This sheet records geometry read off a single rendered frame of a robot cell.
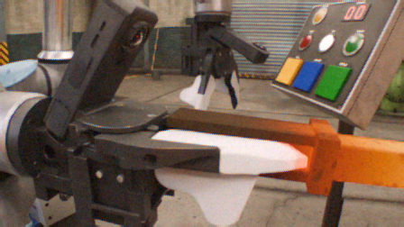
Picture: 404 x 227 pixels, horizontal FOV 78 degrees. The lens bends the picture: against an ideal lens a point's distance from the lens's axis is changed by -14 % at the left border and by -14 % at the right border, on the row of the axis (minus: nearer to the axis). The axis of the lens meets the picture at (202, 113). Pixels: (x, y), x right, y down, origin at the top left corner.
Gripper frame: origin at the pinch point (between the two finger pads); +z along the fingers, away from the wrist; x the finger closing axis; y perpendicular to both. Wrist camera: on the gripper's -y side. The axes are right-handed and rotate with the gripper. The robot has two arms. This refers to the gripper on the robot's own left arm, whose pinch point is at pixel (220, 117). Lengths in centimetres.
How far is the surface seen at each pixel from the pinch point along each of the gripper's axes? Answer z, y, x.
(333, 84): -7.2, -19.5, -12.4
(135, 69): 81, 668, -605
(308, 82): -6.2, -13.0, -18.2
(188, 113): -10.7, -17.0, 33.7
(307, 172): -7.8, -24.6, 32.3
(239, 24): -58, 339, -692
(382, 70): -10.8, -29.2, -13.8
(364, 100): -4.9, -26.3, -11.0
